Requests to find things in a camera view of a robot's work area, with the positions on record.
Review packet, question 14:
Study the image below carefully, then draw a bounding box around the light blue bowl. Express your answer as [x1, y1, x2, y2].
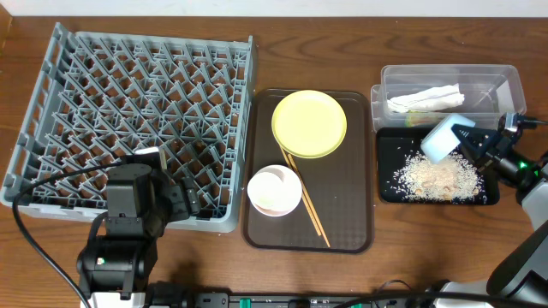
[420, 114, 475, 164]

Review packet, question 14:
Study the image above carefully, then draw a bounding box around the white napkin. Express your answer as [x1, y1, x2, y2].
[387, 84, 465, 113]

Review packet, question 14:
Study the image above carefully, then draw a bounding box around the yellow green wrapper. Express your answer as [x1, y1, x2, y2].
[404, 111, 445, 127]

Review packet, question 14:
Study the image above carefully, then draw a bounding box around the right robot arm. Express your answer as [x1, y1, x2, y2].
[432, 124, 547, 307]

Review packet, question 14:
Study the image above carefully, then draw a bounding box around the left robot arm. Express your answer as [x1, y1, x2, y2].
[76, 147, 200, 307]

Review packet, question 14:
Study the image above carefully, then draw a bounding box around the black waste tray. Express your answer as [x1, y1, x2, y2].
[376, 127, 500, 205]

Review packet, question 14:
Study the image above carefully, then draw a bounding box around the clear plastic waste bin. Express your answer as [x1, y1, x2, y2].
[371, 64, 527, 130]

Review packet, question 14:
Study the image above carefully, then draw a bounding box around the grey plastic dishwasher rack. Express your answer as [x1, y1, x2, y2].
[1, 24, 257, 233]

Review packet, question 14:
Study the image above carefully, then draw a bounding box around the spilled rice pile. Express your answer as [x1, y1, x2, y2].
[390, 152, 485, 203]

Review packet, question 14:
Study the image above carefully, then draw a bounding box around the white bowl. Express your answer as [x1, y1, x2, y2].
[247, 165, 301, 217]

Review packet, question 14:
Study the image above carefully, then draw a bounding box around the wooden chopstick left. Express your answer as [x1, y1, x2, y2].
[278, 146, 322, 236]

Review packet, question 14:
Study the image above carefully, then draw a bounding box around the wooden chopstick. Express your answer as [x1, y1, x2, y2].
[287, 154, 331, 248]
[278, 146, 322, 236]

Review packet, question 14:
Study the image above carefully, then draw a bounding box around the wooden chopstick right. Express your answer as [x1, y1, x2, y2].
[287, 154, 331, 248]

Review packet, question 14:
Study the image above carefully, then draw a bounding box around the brown plastic serving tray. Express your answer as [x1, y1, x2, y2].
[241, 92, 374, 254]

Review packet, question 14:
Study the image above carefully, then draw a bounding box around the yellow round plate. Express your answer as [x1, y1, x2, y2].
[271, 90, 348, 159]

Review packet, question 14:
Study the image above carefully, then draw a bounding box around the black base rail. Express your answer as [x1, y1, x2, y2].
[145, 280, 548, 308]

